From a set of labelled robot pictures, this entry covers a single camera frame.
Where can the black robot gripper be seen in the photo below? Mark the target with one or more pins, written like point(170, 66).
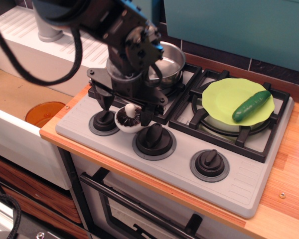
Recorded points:
point(110, 82)

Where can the white brown toy mushroom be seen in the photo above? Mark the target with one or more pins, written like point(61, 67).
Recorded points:
point(128, 118)

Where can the green toy pickle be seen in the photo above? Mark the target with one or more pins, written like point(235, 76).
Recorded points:
point(250, 105)

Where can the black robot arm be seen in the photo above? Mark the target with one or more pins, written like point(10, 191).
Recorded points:
point(133, 43)

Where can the black left stove knob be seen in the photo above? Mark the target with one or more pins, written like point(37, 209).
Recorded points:
point(103, 123)

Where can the black stove knob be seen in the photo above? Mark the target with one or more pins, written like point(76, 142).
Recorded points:
point(209, 166)
point(103, 123)
point(154, 143)

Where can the black middle stove knob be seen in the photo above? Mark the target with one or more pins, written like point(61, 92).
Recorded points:
point(154, 143)

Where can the stainless steel pot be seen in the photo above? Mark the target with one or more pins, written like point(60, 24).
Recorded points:
point(171, 65)

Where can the lime green plate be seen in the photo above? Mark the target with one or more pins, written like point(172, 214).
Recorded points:
point(221, 98)

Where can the black right stove knob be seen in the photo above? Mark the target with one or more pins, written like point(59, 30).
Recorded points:
point(209, 166)

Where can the grey toy stove top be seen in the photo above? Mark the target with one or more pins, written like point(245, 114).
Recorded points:
point(240, 192)

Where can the black left burner grate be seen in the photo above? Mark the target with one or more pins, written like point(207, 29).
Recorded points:
point(189, 74)

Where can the black burner grate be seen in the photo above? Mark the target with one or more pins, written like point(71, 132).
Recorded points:
point(253, 142)
point(189, 74)

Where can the orange plastic sink drain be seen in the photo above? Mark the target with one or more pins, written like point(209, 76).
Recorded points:
point(42, 113)

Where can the white toy sink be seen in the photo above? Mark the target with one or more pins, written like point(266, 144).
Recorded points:
point(20, 141)

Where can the grey toy faucet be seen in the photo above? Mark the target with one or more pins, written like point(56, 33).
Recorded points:
point(46, 33)

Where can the black right burner grate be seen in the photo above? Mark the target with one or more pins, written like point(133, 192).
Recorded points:
point(253, 142)

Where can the wooden drawer front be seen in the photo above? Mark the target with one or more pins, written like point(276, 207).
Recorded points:
point(42, 199)

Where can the oven door with black handle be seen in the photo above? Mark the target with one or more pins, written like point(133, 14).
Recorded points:
point(134, 212)

